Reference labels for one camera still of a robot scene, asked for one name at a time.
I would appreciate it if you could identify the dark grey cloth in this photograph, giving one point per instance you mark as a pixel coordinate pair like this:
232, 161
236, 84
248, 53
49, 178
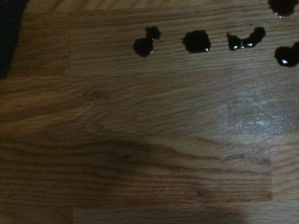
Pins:
8, 35

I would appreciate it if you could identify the dark spill blob with knob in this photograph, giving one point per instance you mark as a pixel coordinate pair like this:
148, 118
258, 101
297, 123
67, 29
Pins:
143, 45

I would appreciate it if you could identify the round dark spill blob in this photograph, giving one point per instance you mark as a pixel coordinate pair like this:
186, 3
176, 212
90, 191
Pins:
196, 42

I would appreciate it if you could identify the curved elongated dark spill blob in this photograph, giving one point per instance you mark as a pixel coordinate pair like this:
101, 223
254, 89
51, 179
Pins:
253, 38

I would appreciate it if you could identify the heart-shaped dark spill blob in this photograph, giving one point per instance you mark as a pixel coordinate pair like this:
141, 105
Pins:
288, 54

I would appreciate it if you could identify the large dark spill blob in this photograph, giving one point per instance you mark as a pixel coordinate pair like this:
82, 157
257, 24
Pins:
283, 5

